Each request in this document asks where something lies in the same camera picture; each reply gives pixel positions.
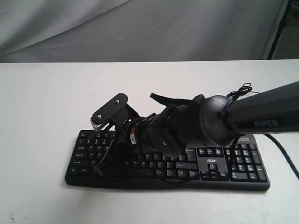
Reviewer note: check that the grey backdrop cloth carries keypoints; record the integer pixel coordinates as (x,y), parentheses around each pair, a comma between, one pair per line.
(35,31)

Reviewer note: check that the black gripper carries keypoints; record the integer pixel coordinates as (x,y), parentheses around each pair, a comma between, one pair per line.
(129,143)

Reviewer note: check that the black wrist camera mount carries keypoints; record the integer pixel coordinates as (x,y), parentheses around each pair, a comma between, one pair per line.
(115,112)

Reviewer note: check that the black metal stand pole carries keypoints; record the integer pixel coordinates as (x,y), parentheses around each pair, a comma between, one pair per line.
(282,24)

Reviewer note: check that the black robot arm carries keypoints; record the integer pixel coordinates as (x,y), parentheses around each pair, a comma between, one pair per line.
(216,121)

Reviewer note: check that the black acer keyboard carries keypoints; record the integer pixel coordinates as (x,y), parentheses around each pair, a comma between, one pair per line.
(198,167)

